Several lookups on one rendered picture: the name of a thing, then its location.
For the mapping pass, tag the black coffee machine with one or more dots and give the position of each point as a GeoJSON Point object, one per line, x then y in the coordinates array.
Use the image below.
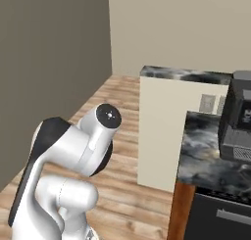
{"type": "Point", "coordinates": [236, 126]}

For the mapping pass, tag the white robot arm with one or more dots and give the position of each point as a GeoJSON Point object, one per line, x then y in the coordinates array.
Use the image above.
{"type": "Point", "coordinates": [62, 146]}

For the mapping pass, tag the grey wall outlet plate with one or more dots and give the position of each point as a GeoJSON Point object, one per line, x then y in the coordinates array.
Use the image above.
{"type": "Point", "coordinates": [206, 103]}

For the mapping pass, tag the cream dining counter island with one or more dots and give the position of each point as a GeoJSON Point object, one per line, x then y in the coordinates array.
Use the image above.
{"type": "Point", "coordinates": [163, 126]}

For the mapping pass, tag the brown wooden cabinet panel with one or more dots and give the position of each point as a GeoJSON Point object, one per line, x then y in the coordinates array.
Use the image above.
{"type": "Point", "coordinates": [180, 211]}

